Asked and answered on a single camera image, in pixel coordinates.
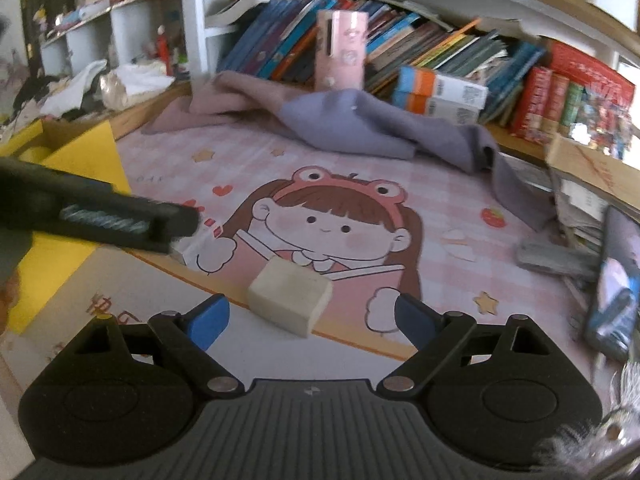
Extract white charger plug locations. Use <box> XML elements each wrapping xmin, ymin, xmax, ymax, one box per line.
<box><xmin>247</xmin><ymin>257</ymin><xmax>333</xmax><ymax>338</ymax></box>

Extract yellow tape roll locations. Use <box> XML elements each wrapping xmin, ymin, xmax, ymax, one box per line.
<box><xmin>16</xmin><ymin>145</ymin><xmax>52</xmax><ymax>164</ymax></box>

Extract yellow cardboard box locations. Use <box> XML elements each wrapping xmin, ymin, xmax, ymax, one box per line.
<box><xmin>0</xmin><ymin>118</ymin><xmax>132</xmax><ymax>336</ymax></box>

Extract white clothes pile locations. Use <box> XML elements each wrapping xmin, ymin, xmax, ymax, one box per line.
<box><xmin>1</xmin><ymin>58</ymin><xmax>107</xmax><ymax>126</ymax></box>

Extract pink printed tablecloth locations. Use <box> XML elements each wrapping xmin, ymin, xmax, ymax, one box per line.
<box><xmin>1</xmin><ymin>125</ymin><xmax>612</xmax><ymax>400</ymax></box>

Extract black smartphone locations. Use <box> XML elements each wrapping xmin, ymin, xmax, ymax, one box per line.
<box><xmin>584</xmin><ymin>206</ymin><xmax>639</xmax><ymax>362</ymax></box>

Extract stack of papers and books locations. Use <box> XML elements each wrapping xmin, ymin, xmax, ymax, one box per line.
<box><xmin>515</xmin><ymin>134</ymin><xmax>639</xmax><ymax>310</ymax></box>

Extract purple pink towel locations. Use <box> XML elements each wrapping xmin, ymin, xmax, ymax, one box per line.
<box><xmin>143</xmin><ymin>72</ymin><xmax>555</xmax><ymax>231</ymax></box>

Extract orange white medicine boxes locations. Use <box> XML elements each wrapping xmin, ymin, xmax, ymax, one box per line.
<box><xmin>392</xmin><ymin>66</ymin><xmax>488</xmax><ymax>126</ymax></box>

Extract red dictionary books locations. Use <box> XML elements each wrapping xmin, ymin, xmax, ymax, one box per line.
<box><xmin>510</xmin><ymin>37</ymin><xmax>636</xmax><ymax>151</ymax></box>

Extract row of blue books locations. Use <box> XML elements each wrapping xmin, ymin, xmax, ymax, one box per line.
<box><xmin>208</xmin><ymin>0</ymin><xmax>544</xmax><ymax>124</ymax></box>

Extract pink pencil holder box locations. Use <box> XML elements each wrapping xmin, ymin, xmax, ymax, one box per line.
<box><xmin>314</xmin><ymin>10</ymin><xmax>369</xmax><ymax>91</ymax></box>

